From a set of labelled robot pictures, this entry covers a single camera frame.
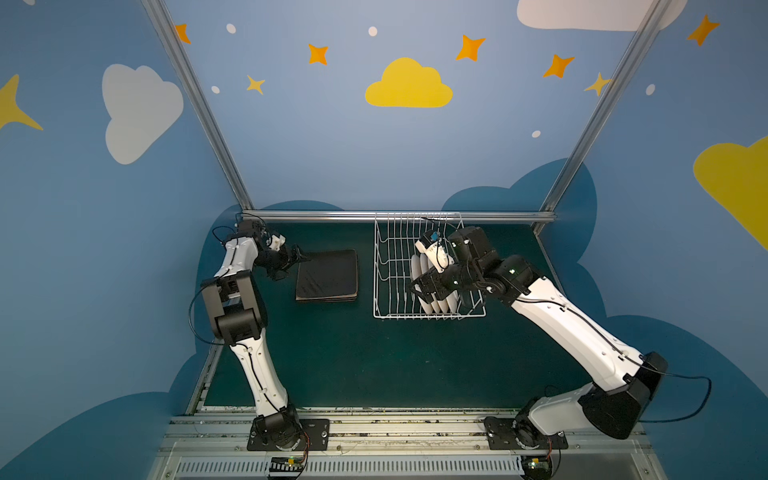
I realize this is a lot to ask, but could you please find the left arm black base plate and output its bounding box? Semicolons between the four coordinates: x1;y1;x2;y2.
246;416;330;452

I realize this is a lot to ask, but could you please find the right small circuit board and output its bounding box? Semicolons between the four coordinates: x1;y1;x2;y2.
521;456;553;480

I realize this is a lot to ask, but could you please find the white wire dish rack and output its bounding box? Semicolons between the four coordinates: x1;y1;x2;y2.
373;218;487;320

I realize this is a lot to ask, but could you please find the left small circuit board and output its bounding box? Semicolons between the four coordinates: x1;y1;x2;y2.
267;457;304;480

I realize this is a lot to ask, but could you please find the aluminium frame right post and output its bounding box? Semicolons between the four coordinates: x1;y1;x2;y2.
540;0;673;216

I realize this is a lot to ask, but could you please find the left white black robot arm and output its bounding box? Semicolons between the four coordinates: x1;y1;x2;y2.
188;213;310;451

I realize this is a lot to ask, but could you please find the aluminium frame left post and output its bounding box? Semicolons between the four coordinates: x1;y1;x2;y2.
141;0;253;210

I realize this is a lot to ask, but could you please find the aluminium mounting rail base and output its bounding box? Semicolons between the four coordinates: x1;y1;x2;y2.
148;407;666;479

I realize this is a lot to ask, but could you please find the aluminium frame post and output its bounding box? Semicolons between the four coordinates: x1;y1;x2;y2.
540;0;673;216
141;0;253;210

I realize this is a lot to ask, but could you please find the aluminium frame back bar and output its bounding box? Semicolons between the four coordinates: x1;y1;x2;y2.
241;210;556;224

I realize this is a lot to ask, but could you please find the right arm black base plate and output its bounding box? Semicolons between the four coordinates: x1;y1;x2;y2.
483;416;569;450

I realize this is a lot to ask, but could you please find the small circuit board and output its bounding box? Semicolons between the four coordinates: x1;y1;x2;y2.
521;456;553;480
267;457;304;480

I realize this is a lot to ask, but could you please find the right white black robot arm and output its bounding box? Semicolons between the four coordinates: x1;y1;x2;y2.
411;227;670;449

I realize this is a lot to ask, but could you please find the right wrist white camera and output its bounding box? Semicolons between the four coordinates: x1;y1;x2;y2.
415;230;454;273

